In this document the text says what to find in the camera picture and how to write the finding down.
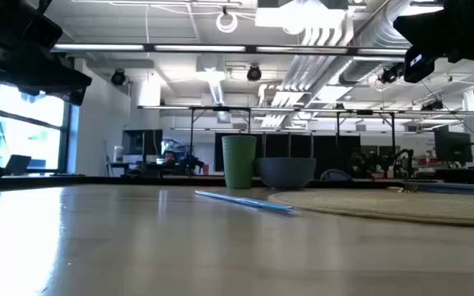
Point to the black partition panels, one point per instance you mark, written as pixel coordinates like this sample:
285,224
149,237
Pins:
278,146

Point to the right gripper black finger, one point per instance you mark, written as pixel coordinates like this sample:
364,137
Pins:
420,66
434,24

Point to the blue drinking straw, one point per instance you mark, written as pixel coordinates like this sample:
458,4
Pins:
245,201

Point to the black chair back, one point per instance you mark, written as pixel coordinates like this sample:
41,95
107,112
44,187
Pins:
335,176

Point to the red cup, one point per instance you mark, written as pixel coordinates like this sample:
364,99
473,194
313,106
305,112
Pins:
205,169

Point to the green plastic cup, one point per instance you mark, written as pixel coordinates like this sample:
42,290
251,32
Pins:
239,164

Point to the black background robot arm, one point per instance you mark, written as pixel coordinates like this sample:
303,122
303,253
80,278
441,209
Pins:
401,156
189,164

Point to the person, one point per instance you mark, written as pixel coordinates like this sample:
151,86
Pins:
170,157

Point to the silver ventilation duct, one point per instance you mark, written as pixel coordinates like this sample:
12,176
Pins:
368,37

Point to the overhead bar with light strips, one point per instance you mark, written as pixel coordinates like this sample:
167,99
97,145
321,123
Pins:
251,49

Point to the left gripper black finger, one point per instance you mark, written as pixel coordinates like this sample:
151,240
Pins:
35,70
76,98

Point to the blue flat plate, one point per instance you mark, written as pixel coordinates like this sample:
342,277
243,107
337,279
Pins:
467,189

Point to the black laptop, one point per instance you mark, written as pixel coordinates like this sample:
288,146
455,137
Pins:
18,164

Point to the black table edge rail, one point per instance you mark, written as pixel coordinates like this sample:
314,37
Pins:
97,181

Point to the white ceiling light panel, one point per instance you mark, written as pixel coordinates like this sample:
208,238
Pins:
303,18

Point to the white container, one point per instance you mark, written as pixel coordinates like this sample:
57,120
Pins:
118,154

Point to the black ceiling camera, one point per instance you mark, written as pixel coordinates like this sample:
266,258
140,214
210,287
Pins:
118,77
432,106
254,74
390,75

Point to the black background workstation frame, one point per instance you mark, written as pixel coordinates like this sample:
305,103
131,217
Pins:
220,108

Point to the round woven beige placemat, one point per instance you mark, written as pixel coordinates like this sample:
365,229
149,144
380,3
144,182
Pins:
385,205

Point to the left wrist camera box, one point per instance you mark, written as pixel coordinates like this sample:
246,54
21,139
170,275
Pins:
41,33

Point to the black computer monitor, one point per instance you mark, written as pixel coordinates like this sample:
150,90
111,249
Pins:
453,146
138,141

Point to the blue-grey bowl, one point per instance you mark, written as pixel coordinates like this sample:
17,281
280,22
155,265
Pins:
286,172

